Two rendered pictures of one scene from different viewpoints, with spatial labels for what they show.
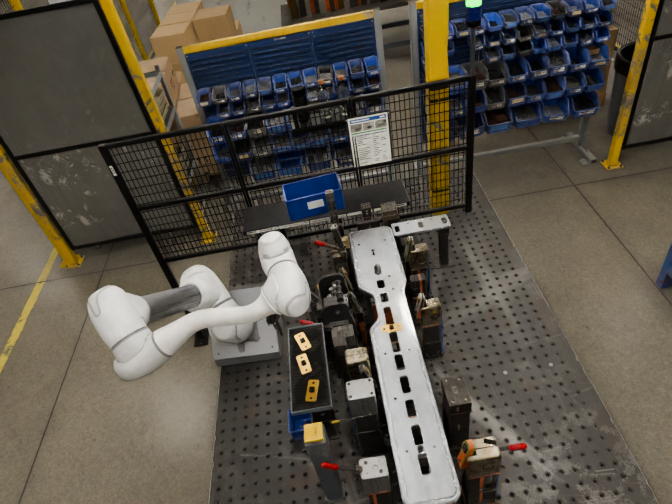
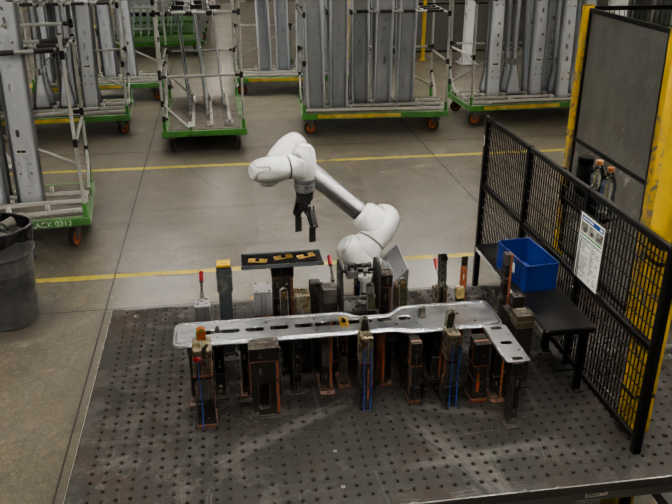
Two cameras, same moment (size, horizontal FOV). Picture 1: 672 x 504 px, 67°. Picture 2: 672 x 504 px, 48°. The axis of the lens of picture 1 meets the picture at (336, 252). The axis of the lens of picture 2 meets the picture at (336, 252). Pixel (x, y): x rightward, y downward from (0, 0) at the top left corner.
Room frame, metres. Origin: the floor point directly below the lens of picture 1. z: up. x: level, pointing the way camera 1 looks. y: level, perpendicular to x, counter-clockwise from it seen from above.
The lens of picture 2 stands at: (0.80, -2.90, 2.57)
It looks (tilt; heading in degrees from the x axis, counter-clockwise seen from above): 24 degrees down; 79
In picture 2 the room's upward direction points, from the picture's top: straight up
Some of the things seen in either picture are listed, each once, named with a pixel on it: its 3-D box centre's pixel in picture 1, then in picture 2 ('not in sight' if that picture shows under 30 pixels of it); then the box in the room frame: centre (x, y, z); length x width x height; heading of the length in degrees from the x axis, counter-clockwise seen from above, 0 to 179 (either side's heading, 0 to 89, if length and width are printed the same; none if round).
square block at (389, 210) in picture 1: (391, 232); (519, 348); (2.08, -0.31, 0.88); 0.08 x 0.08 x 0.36; 88
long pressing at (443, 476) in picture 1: (394, 332); (339, 324); (1.32, -0.17, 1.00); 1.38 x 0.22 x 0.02; 178
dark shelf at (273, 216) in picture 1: (324, 206); (528, 283); (2.24, 0.01, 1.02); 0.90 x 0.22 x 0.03; 88
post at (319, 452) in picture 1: (325, 465); (226, 309); (0.86, 0.19, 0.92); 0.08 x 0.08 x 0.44; 88
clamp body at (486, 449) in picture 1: (479, 472); (205, 382); (0.75, -0.33, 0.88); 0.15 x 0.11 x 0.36; 88
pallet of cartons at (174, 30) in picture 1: (208, 59); not in sight; (6.38, 1.05, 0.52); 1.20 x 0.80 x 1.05; 175
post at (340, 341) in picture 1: (346, 370); (315, 319); (1.25, 0.06, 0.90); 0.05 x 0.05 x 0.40; 88
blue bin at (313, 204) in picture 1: (313, 196); (526, 263); (2.25, 0.06, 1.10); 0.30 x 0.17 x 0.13; 93
